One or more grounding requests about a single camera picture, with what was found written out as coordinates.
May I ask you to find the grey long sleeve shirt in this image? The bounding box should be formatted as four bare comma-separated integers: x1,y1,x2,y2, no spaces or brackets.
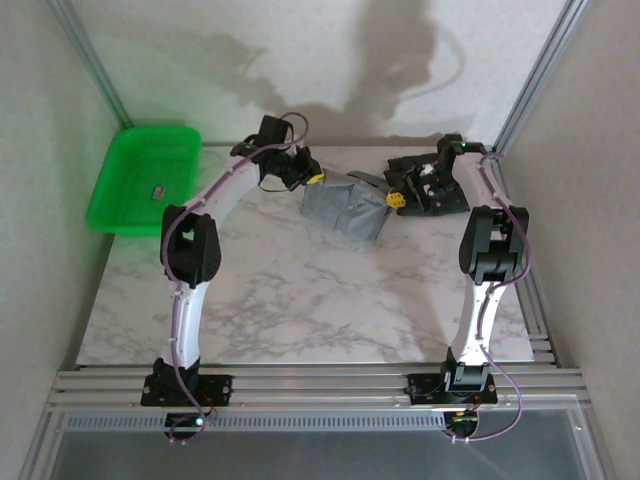
301,168,395,243

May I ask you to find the dark button-up shirt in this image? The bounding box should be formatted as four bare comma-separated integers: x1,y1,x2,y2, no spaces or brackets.
382,153,472,218

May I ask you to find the green plastic basket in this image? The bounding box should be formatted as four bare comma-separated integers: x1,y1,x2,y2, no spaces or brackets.
85,126,202,237

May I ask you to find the black electronics board with LED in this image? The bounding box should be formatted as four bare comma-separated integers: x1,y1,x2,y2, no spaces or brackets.
164,412,217,446
444,409,482,444

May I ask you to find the aluminium corner post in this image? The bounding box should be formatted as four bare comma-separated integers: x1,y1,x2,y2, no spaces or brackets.
48,0,135,132
492,0,592,156

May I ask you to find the aluminium side rail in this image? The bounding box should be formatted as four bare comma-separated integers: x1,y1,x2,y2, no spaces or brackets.
474,144,560,367

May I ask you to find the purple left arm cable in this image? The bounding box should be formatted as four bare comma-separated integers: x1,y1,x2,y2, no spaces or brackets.
164,112,311,447

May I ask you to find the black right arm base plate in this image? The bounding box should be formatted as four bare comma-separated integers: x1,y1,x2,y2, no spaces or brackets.
407,372,500,406

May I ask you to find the aluminium frame rail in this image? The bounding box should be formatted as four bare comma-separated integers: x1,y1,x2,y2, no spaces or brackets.
44,366,590,414

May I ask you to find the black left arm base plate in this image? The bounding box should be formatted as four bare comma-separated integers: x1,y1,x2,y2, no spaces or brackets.
141,373,235,407

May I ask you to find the grey slotted cable duct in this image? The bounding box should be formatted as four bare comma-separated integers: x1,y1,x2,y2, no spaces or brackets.
63,412,447,433

